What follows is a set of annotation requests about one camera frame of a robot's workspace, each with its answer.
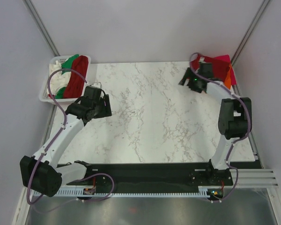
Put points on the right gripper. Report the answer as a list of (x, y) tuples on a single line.
[(192, 87)]

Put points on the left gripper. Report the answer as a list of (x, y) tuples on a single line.
[(106, 111)]

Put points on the dark red t-shirt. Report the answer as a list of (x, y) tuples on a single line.
[(220, 68)]

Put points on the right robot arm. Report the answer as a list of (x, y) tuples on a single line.
[(234, 121)]

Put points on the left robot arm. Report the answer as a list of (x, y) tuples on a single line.
[(40, 172)]

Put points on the dark red shirt in basket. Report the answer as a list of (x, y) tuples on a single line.
[(76, 83)]

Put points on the folded pink t-shirt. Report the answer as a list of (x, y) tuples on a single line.
[(226, 58)]

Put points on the folded orange t-shirt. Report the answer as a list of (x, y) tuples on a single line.
[(227, 81)]

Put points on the white t-shirt in basket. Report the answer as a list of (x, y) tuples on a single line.
[(60, 79)]

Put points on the green t-shirt in basket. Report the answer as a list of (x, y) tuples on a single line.
[(67, 64)]

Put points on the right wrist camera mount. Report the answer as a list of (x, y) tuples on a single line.
[(201, 59)]

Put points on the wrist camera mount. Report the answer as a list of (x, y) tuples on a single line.
[(97, 85), (201, 59)]

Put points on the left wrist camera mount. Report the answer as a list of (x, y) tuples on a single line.
[(97, 85)]

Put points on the white slotted cable duct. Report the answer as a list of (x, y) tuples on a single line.
[(79, 191)]

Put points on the left aluminium frame post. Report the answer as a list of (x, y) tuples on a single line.
[(41, 26)]

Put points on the aluminium frame post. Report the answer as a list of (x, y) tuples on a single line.
[(252, 26), (41, 26)]

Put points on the right aluminium frame post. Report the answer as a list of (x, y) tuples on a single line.
[(252, 26)]

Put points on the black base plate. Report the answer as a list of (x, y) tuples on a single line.
[(157, 177)]

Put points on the aluminium front rail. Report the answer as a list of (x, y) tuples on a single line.
[(242, 177)]

